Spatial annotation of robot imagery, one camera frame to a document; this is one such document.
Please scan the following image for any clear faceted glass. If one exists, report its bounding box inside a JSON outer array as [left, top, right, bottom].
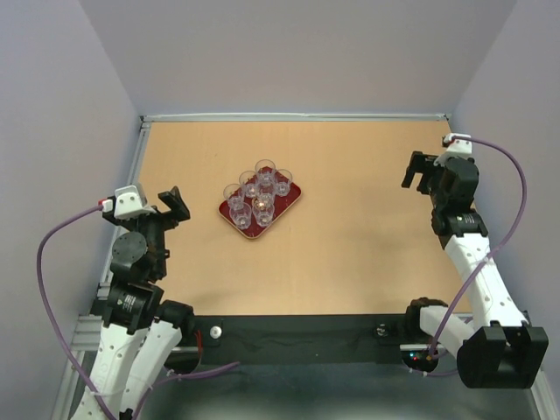
[[274, 169, 292, 197], [255, 159, 277, 186]]

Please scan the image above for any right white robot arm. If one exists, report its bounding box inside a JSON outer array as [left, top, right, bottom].
[[402, 151, 549, 389]]

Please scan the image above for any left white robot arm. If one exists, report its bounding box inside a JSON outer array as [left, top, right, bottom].
[[73, 185, 195, 419]]

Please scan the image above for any red rectangular serving tray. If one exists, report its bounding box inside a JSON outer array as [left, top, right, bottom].
[[218, 180, 302, 240]]

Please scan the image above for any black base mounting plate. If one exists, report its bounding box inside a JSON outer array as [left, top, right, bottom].
[[168, 313, 431, 365]]

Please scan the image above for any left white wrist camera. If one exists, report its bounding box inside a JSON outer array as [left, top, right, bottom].
[[99, 183, 156, 221]]

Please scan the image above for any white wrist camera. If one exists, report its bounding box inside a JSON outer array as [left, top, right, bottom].
[[99, 183, 156, 221], [435, 133, 473, 166]]

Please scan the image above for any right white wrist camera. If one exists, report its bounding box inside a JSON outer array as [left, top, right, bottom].
[[435, 133, 473, 166]]

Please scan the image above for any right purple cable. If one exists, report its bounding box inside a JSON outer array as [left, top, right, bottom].
[[409, 137, 529, 378]]

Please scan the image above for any aluminium table frame rail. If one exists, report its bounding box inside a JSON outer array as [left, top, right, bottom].
[[141, 112, 449, 123]]

